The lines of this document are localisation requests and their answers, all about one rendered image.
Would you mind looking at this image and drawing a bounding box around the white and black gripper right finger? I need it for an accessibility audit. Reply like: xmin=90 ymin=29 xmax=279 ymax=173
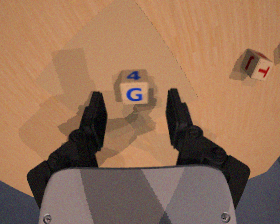
xmin=166 ymin=88 xmax=250 ymax=209

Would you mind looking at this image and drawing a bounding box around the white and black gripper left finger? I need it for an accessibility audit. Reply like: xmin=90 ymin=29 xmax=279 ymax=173
xmin=27 ymin=91 xmax=107 ymax=209

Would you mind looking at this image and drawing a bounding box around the tan flat mat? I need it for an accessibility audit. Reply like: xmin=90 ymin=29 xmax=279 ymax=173
xmin=35 ymin=0 xmax=198 ymax=139

